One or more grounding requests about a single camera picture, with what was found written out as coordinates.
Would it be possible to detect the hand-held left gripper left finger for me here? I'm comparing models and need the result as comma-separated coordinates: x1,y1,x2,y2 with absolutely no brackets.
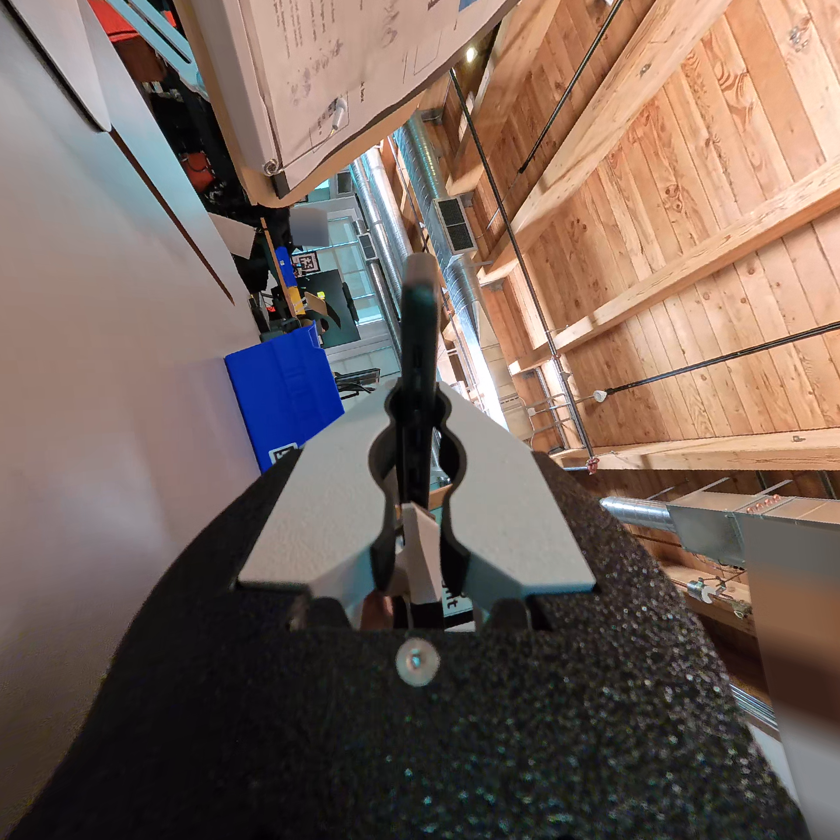
238,378,403,608

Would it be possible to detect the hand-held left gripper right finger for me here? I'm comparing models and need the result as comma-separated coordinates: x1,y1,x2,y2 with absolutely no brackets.
430,381,598,611

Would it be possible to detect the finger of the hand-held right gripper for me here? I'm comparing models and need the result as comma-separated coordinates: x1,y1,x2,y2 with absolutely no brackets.
399,502,442,603

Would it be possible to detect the blue plastic bin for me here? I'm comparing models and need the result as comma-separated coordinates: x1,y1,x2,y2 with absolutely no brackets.
224,323,347,475

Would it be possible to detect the black monitor screen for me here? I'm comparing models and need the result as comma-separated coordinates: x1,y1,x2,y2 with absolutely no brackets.
297,268,363,349

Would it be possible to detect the black ceiling pipe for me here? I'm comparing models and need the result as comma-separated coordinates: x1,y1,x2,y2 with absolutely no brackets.
448,67,599,463

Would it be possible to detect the black ceiling rod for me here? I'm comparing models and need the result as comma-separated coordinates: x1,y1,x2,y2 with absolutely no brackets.
517,0,626,175
602,319,840,399

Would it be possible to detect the white air vent grille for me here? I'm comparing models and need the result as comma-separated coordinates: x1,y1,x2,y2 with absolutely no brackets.
432,196,479,257

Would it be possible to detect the black shelf rack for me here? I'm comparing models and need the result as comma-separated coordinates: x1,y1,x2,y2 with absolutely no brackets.
141,59,296,336

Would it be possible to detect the wood-framed whiteboard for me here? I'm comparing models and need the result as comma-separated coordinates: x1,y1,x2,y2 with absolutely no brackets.
172,0,522,201

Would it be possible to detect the red plastic bin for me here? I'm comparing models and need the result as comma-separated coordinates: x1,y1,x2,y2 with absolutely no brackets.
88,0,179,43

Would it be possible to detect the rectangular metal duct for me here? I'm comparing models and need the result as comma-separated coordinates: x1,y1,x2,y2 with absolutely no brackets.
599,492,840,746

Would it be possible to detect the thin silver ventilation duct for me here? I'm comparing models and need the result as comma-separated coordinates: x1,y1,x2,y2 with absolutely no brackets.
351,147,404,358

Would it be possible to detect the silver spiral ventilation duct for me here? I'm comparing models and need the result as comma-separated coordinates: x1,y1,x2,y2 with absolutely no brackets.
392,108,509,427

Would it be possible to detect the white wall panel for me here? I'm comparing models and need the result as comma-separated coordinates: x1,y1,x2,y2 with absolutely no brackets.
12,0,114,134

